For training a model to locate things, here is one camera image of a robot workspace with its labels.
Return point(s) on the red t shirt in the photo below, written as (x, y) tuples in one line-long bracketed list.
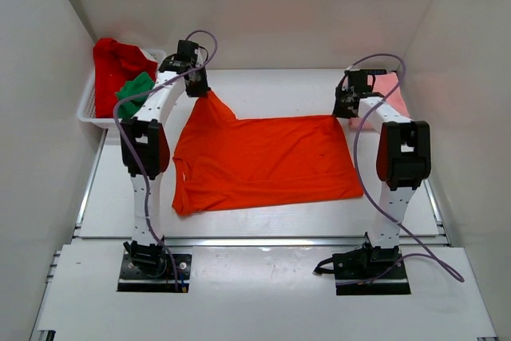
[(115, 64)]

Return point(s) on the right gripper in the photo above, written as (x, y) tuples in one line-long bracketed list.
[(336, 110)]

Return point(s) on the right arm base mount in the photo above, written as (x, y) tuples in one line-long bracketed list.
[(366, 270)]

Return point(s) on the black label plate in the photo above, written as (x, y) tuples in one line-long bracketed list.
[(376, 72)]

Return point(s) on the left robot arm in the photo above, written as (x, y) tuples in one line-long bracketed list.
[(146, 154)]

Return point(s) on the white plastic basket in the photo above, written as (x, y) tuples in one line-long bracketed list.
[(86, 110)]

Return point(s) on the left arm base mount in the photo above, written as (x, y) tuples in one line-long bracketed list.
[(150, 269)]

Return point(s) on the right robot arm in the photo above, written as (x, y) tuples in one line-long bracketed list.
[(403, 160)]

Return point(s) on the folded pink t shirt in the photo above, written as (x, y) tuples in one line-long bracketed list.
[(391, 93)]

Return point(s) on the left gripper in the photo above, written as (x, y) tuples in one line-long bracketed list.
[(200, 92)]

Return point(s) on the orange t shirt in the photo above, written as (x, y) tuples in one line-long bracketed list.
[(224, 163)]

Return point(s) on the green t shirt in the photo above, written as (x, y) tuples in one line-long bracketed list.
[(140, 84)]

